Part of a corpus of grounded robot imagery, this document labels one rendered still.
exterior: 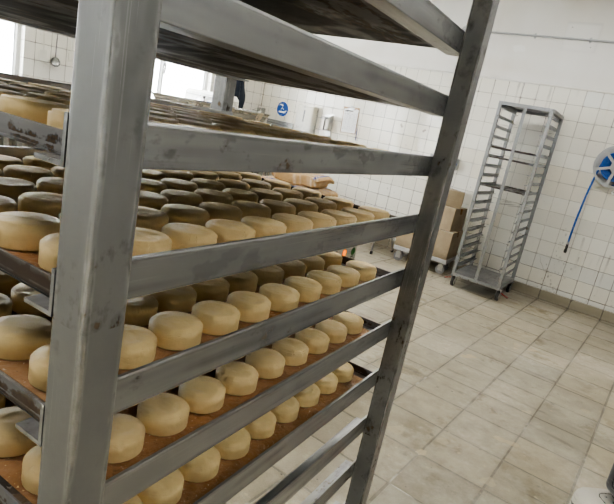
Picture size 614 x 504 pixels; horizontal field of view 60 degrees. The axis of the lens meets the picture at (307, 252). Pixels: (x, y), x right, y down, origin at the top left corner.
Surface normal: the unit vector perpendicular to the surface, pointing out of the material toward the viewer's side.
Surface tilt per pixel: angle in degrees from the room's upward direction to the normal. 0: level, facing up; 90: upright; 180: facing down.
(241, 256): 90
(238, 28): 90
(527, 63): 90
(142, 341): 0
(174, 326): 0
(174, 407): 0
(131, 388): 90
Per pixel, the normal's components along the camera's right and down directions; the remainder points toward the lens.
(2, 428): 0.19, -0.95
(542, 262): -0.58, 0.09
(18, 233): 0.25, 0.29
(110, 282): 0.83, 0.29
